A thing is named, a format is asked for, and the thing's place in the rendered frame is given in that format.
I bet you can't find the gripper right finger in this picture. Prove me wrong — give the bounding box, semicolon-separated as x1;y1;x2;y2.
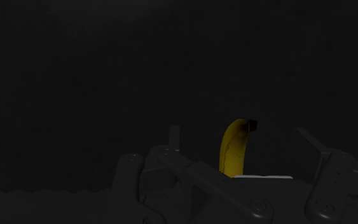
293;126;358;224

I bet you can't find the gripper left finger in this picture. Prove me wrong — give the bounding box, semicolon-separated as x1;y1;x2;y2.
109;125;275;224

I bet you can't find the yellow banana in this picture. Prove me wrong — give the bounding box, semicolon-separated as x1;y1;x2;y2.
218;118;258;179

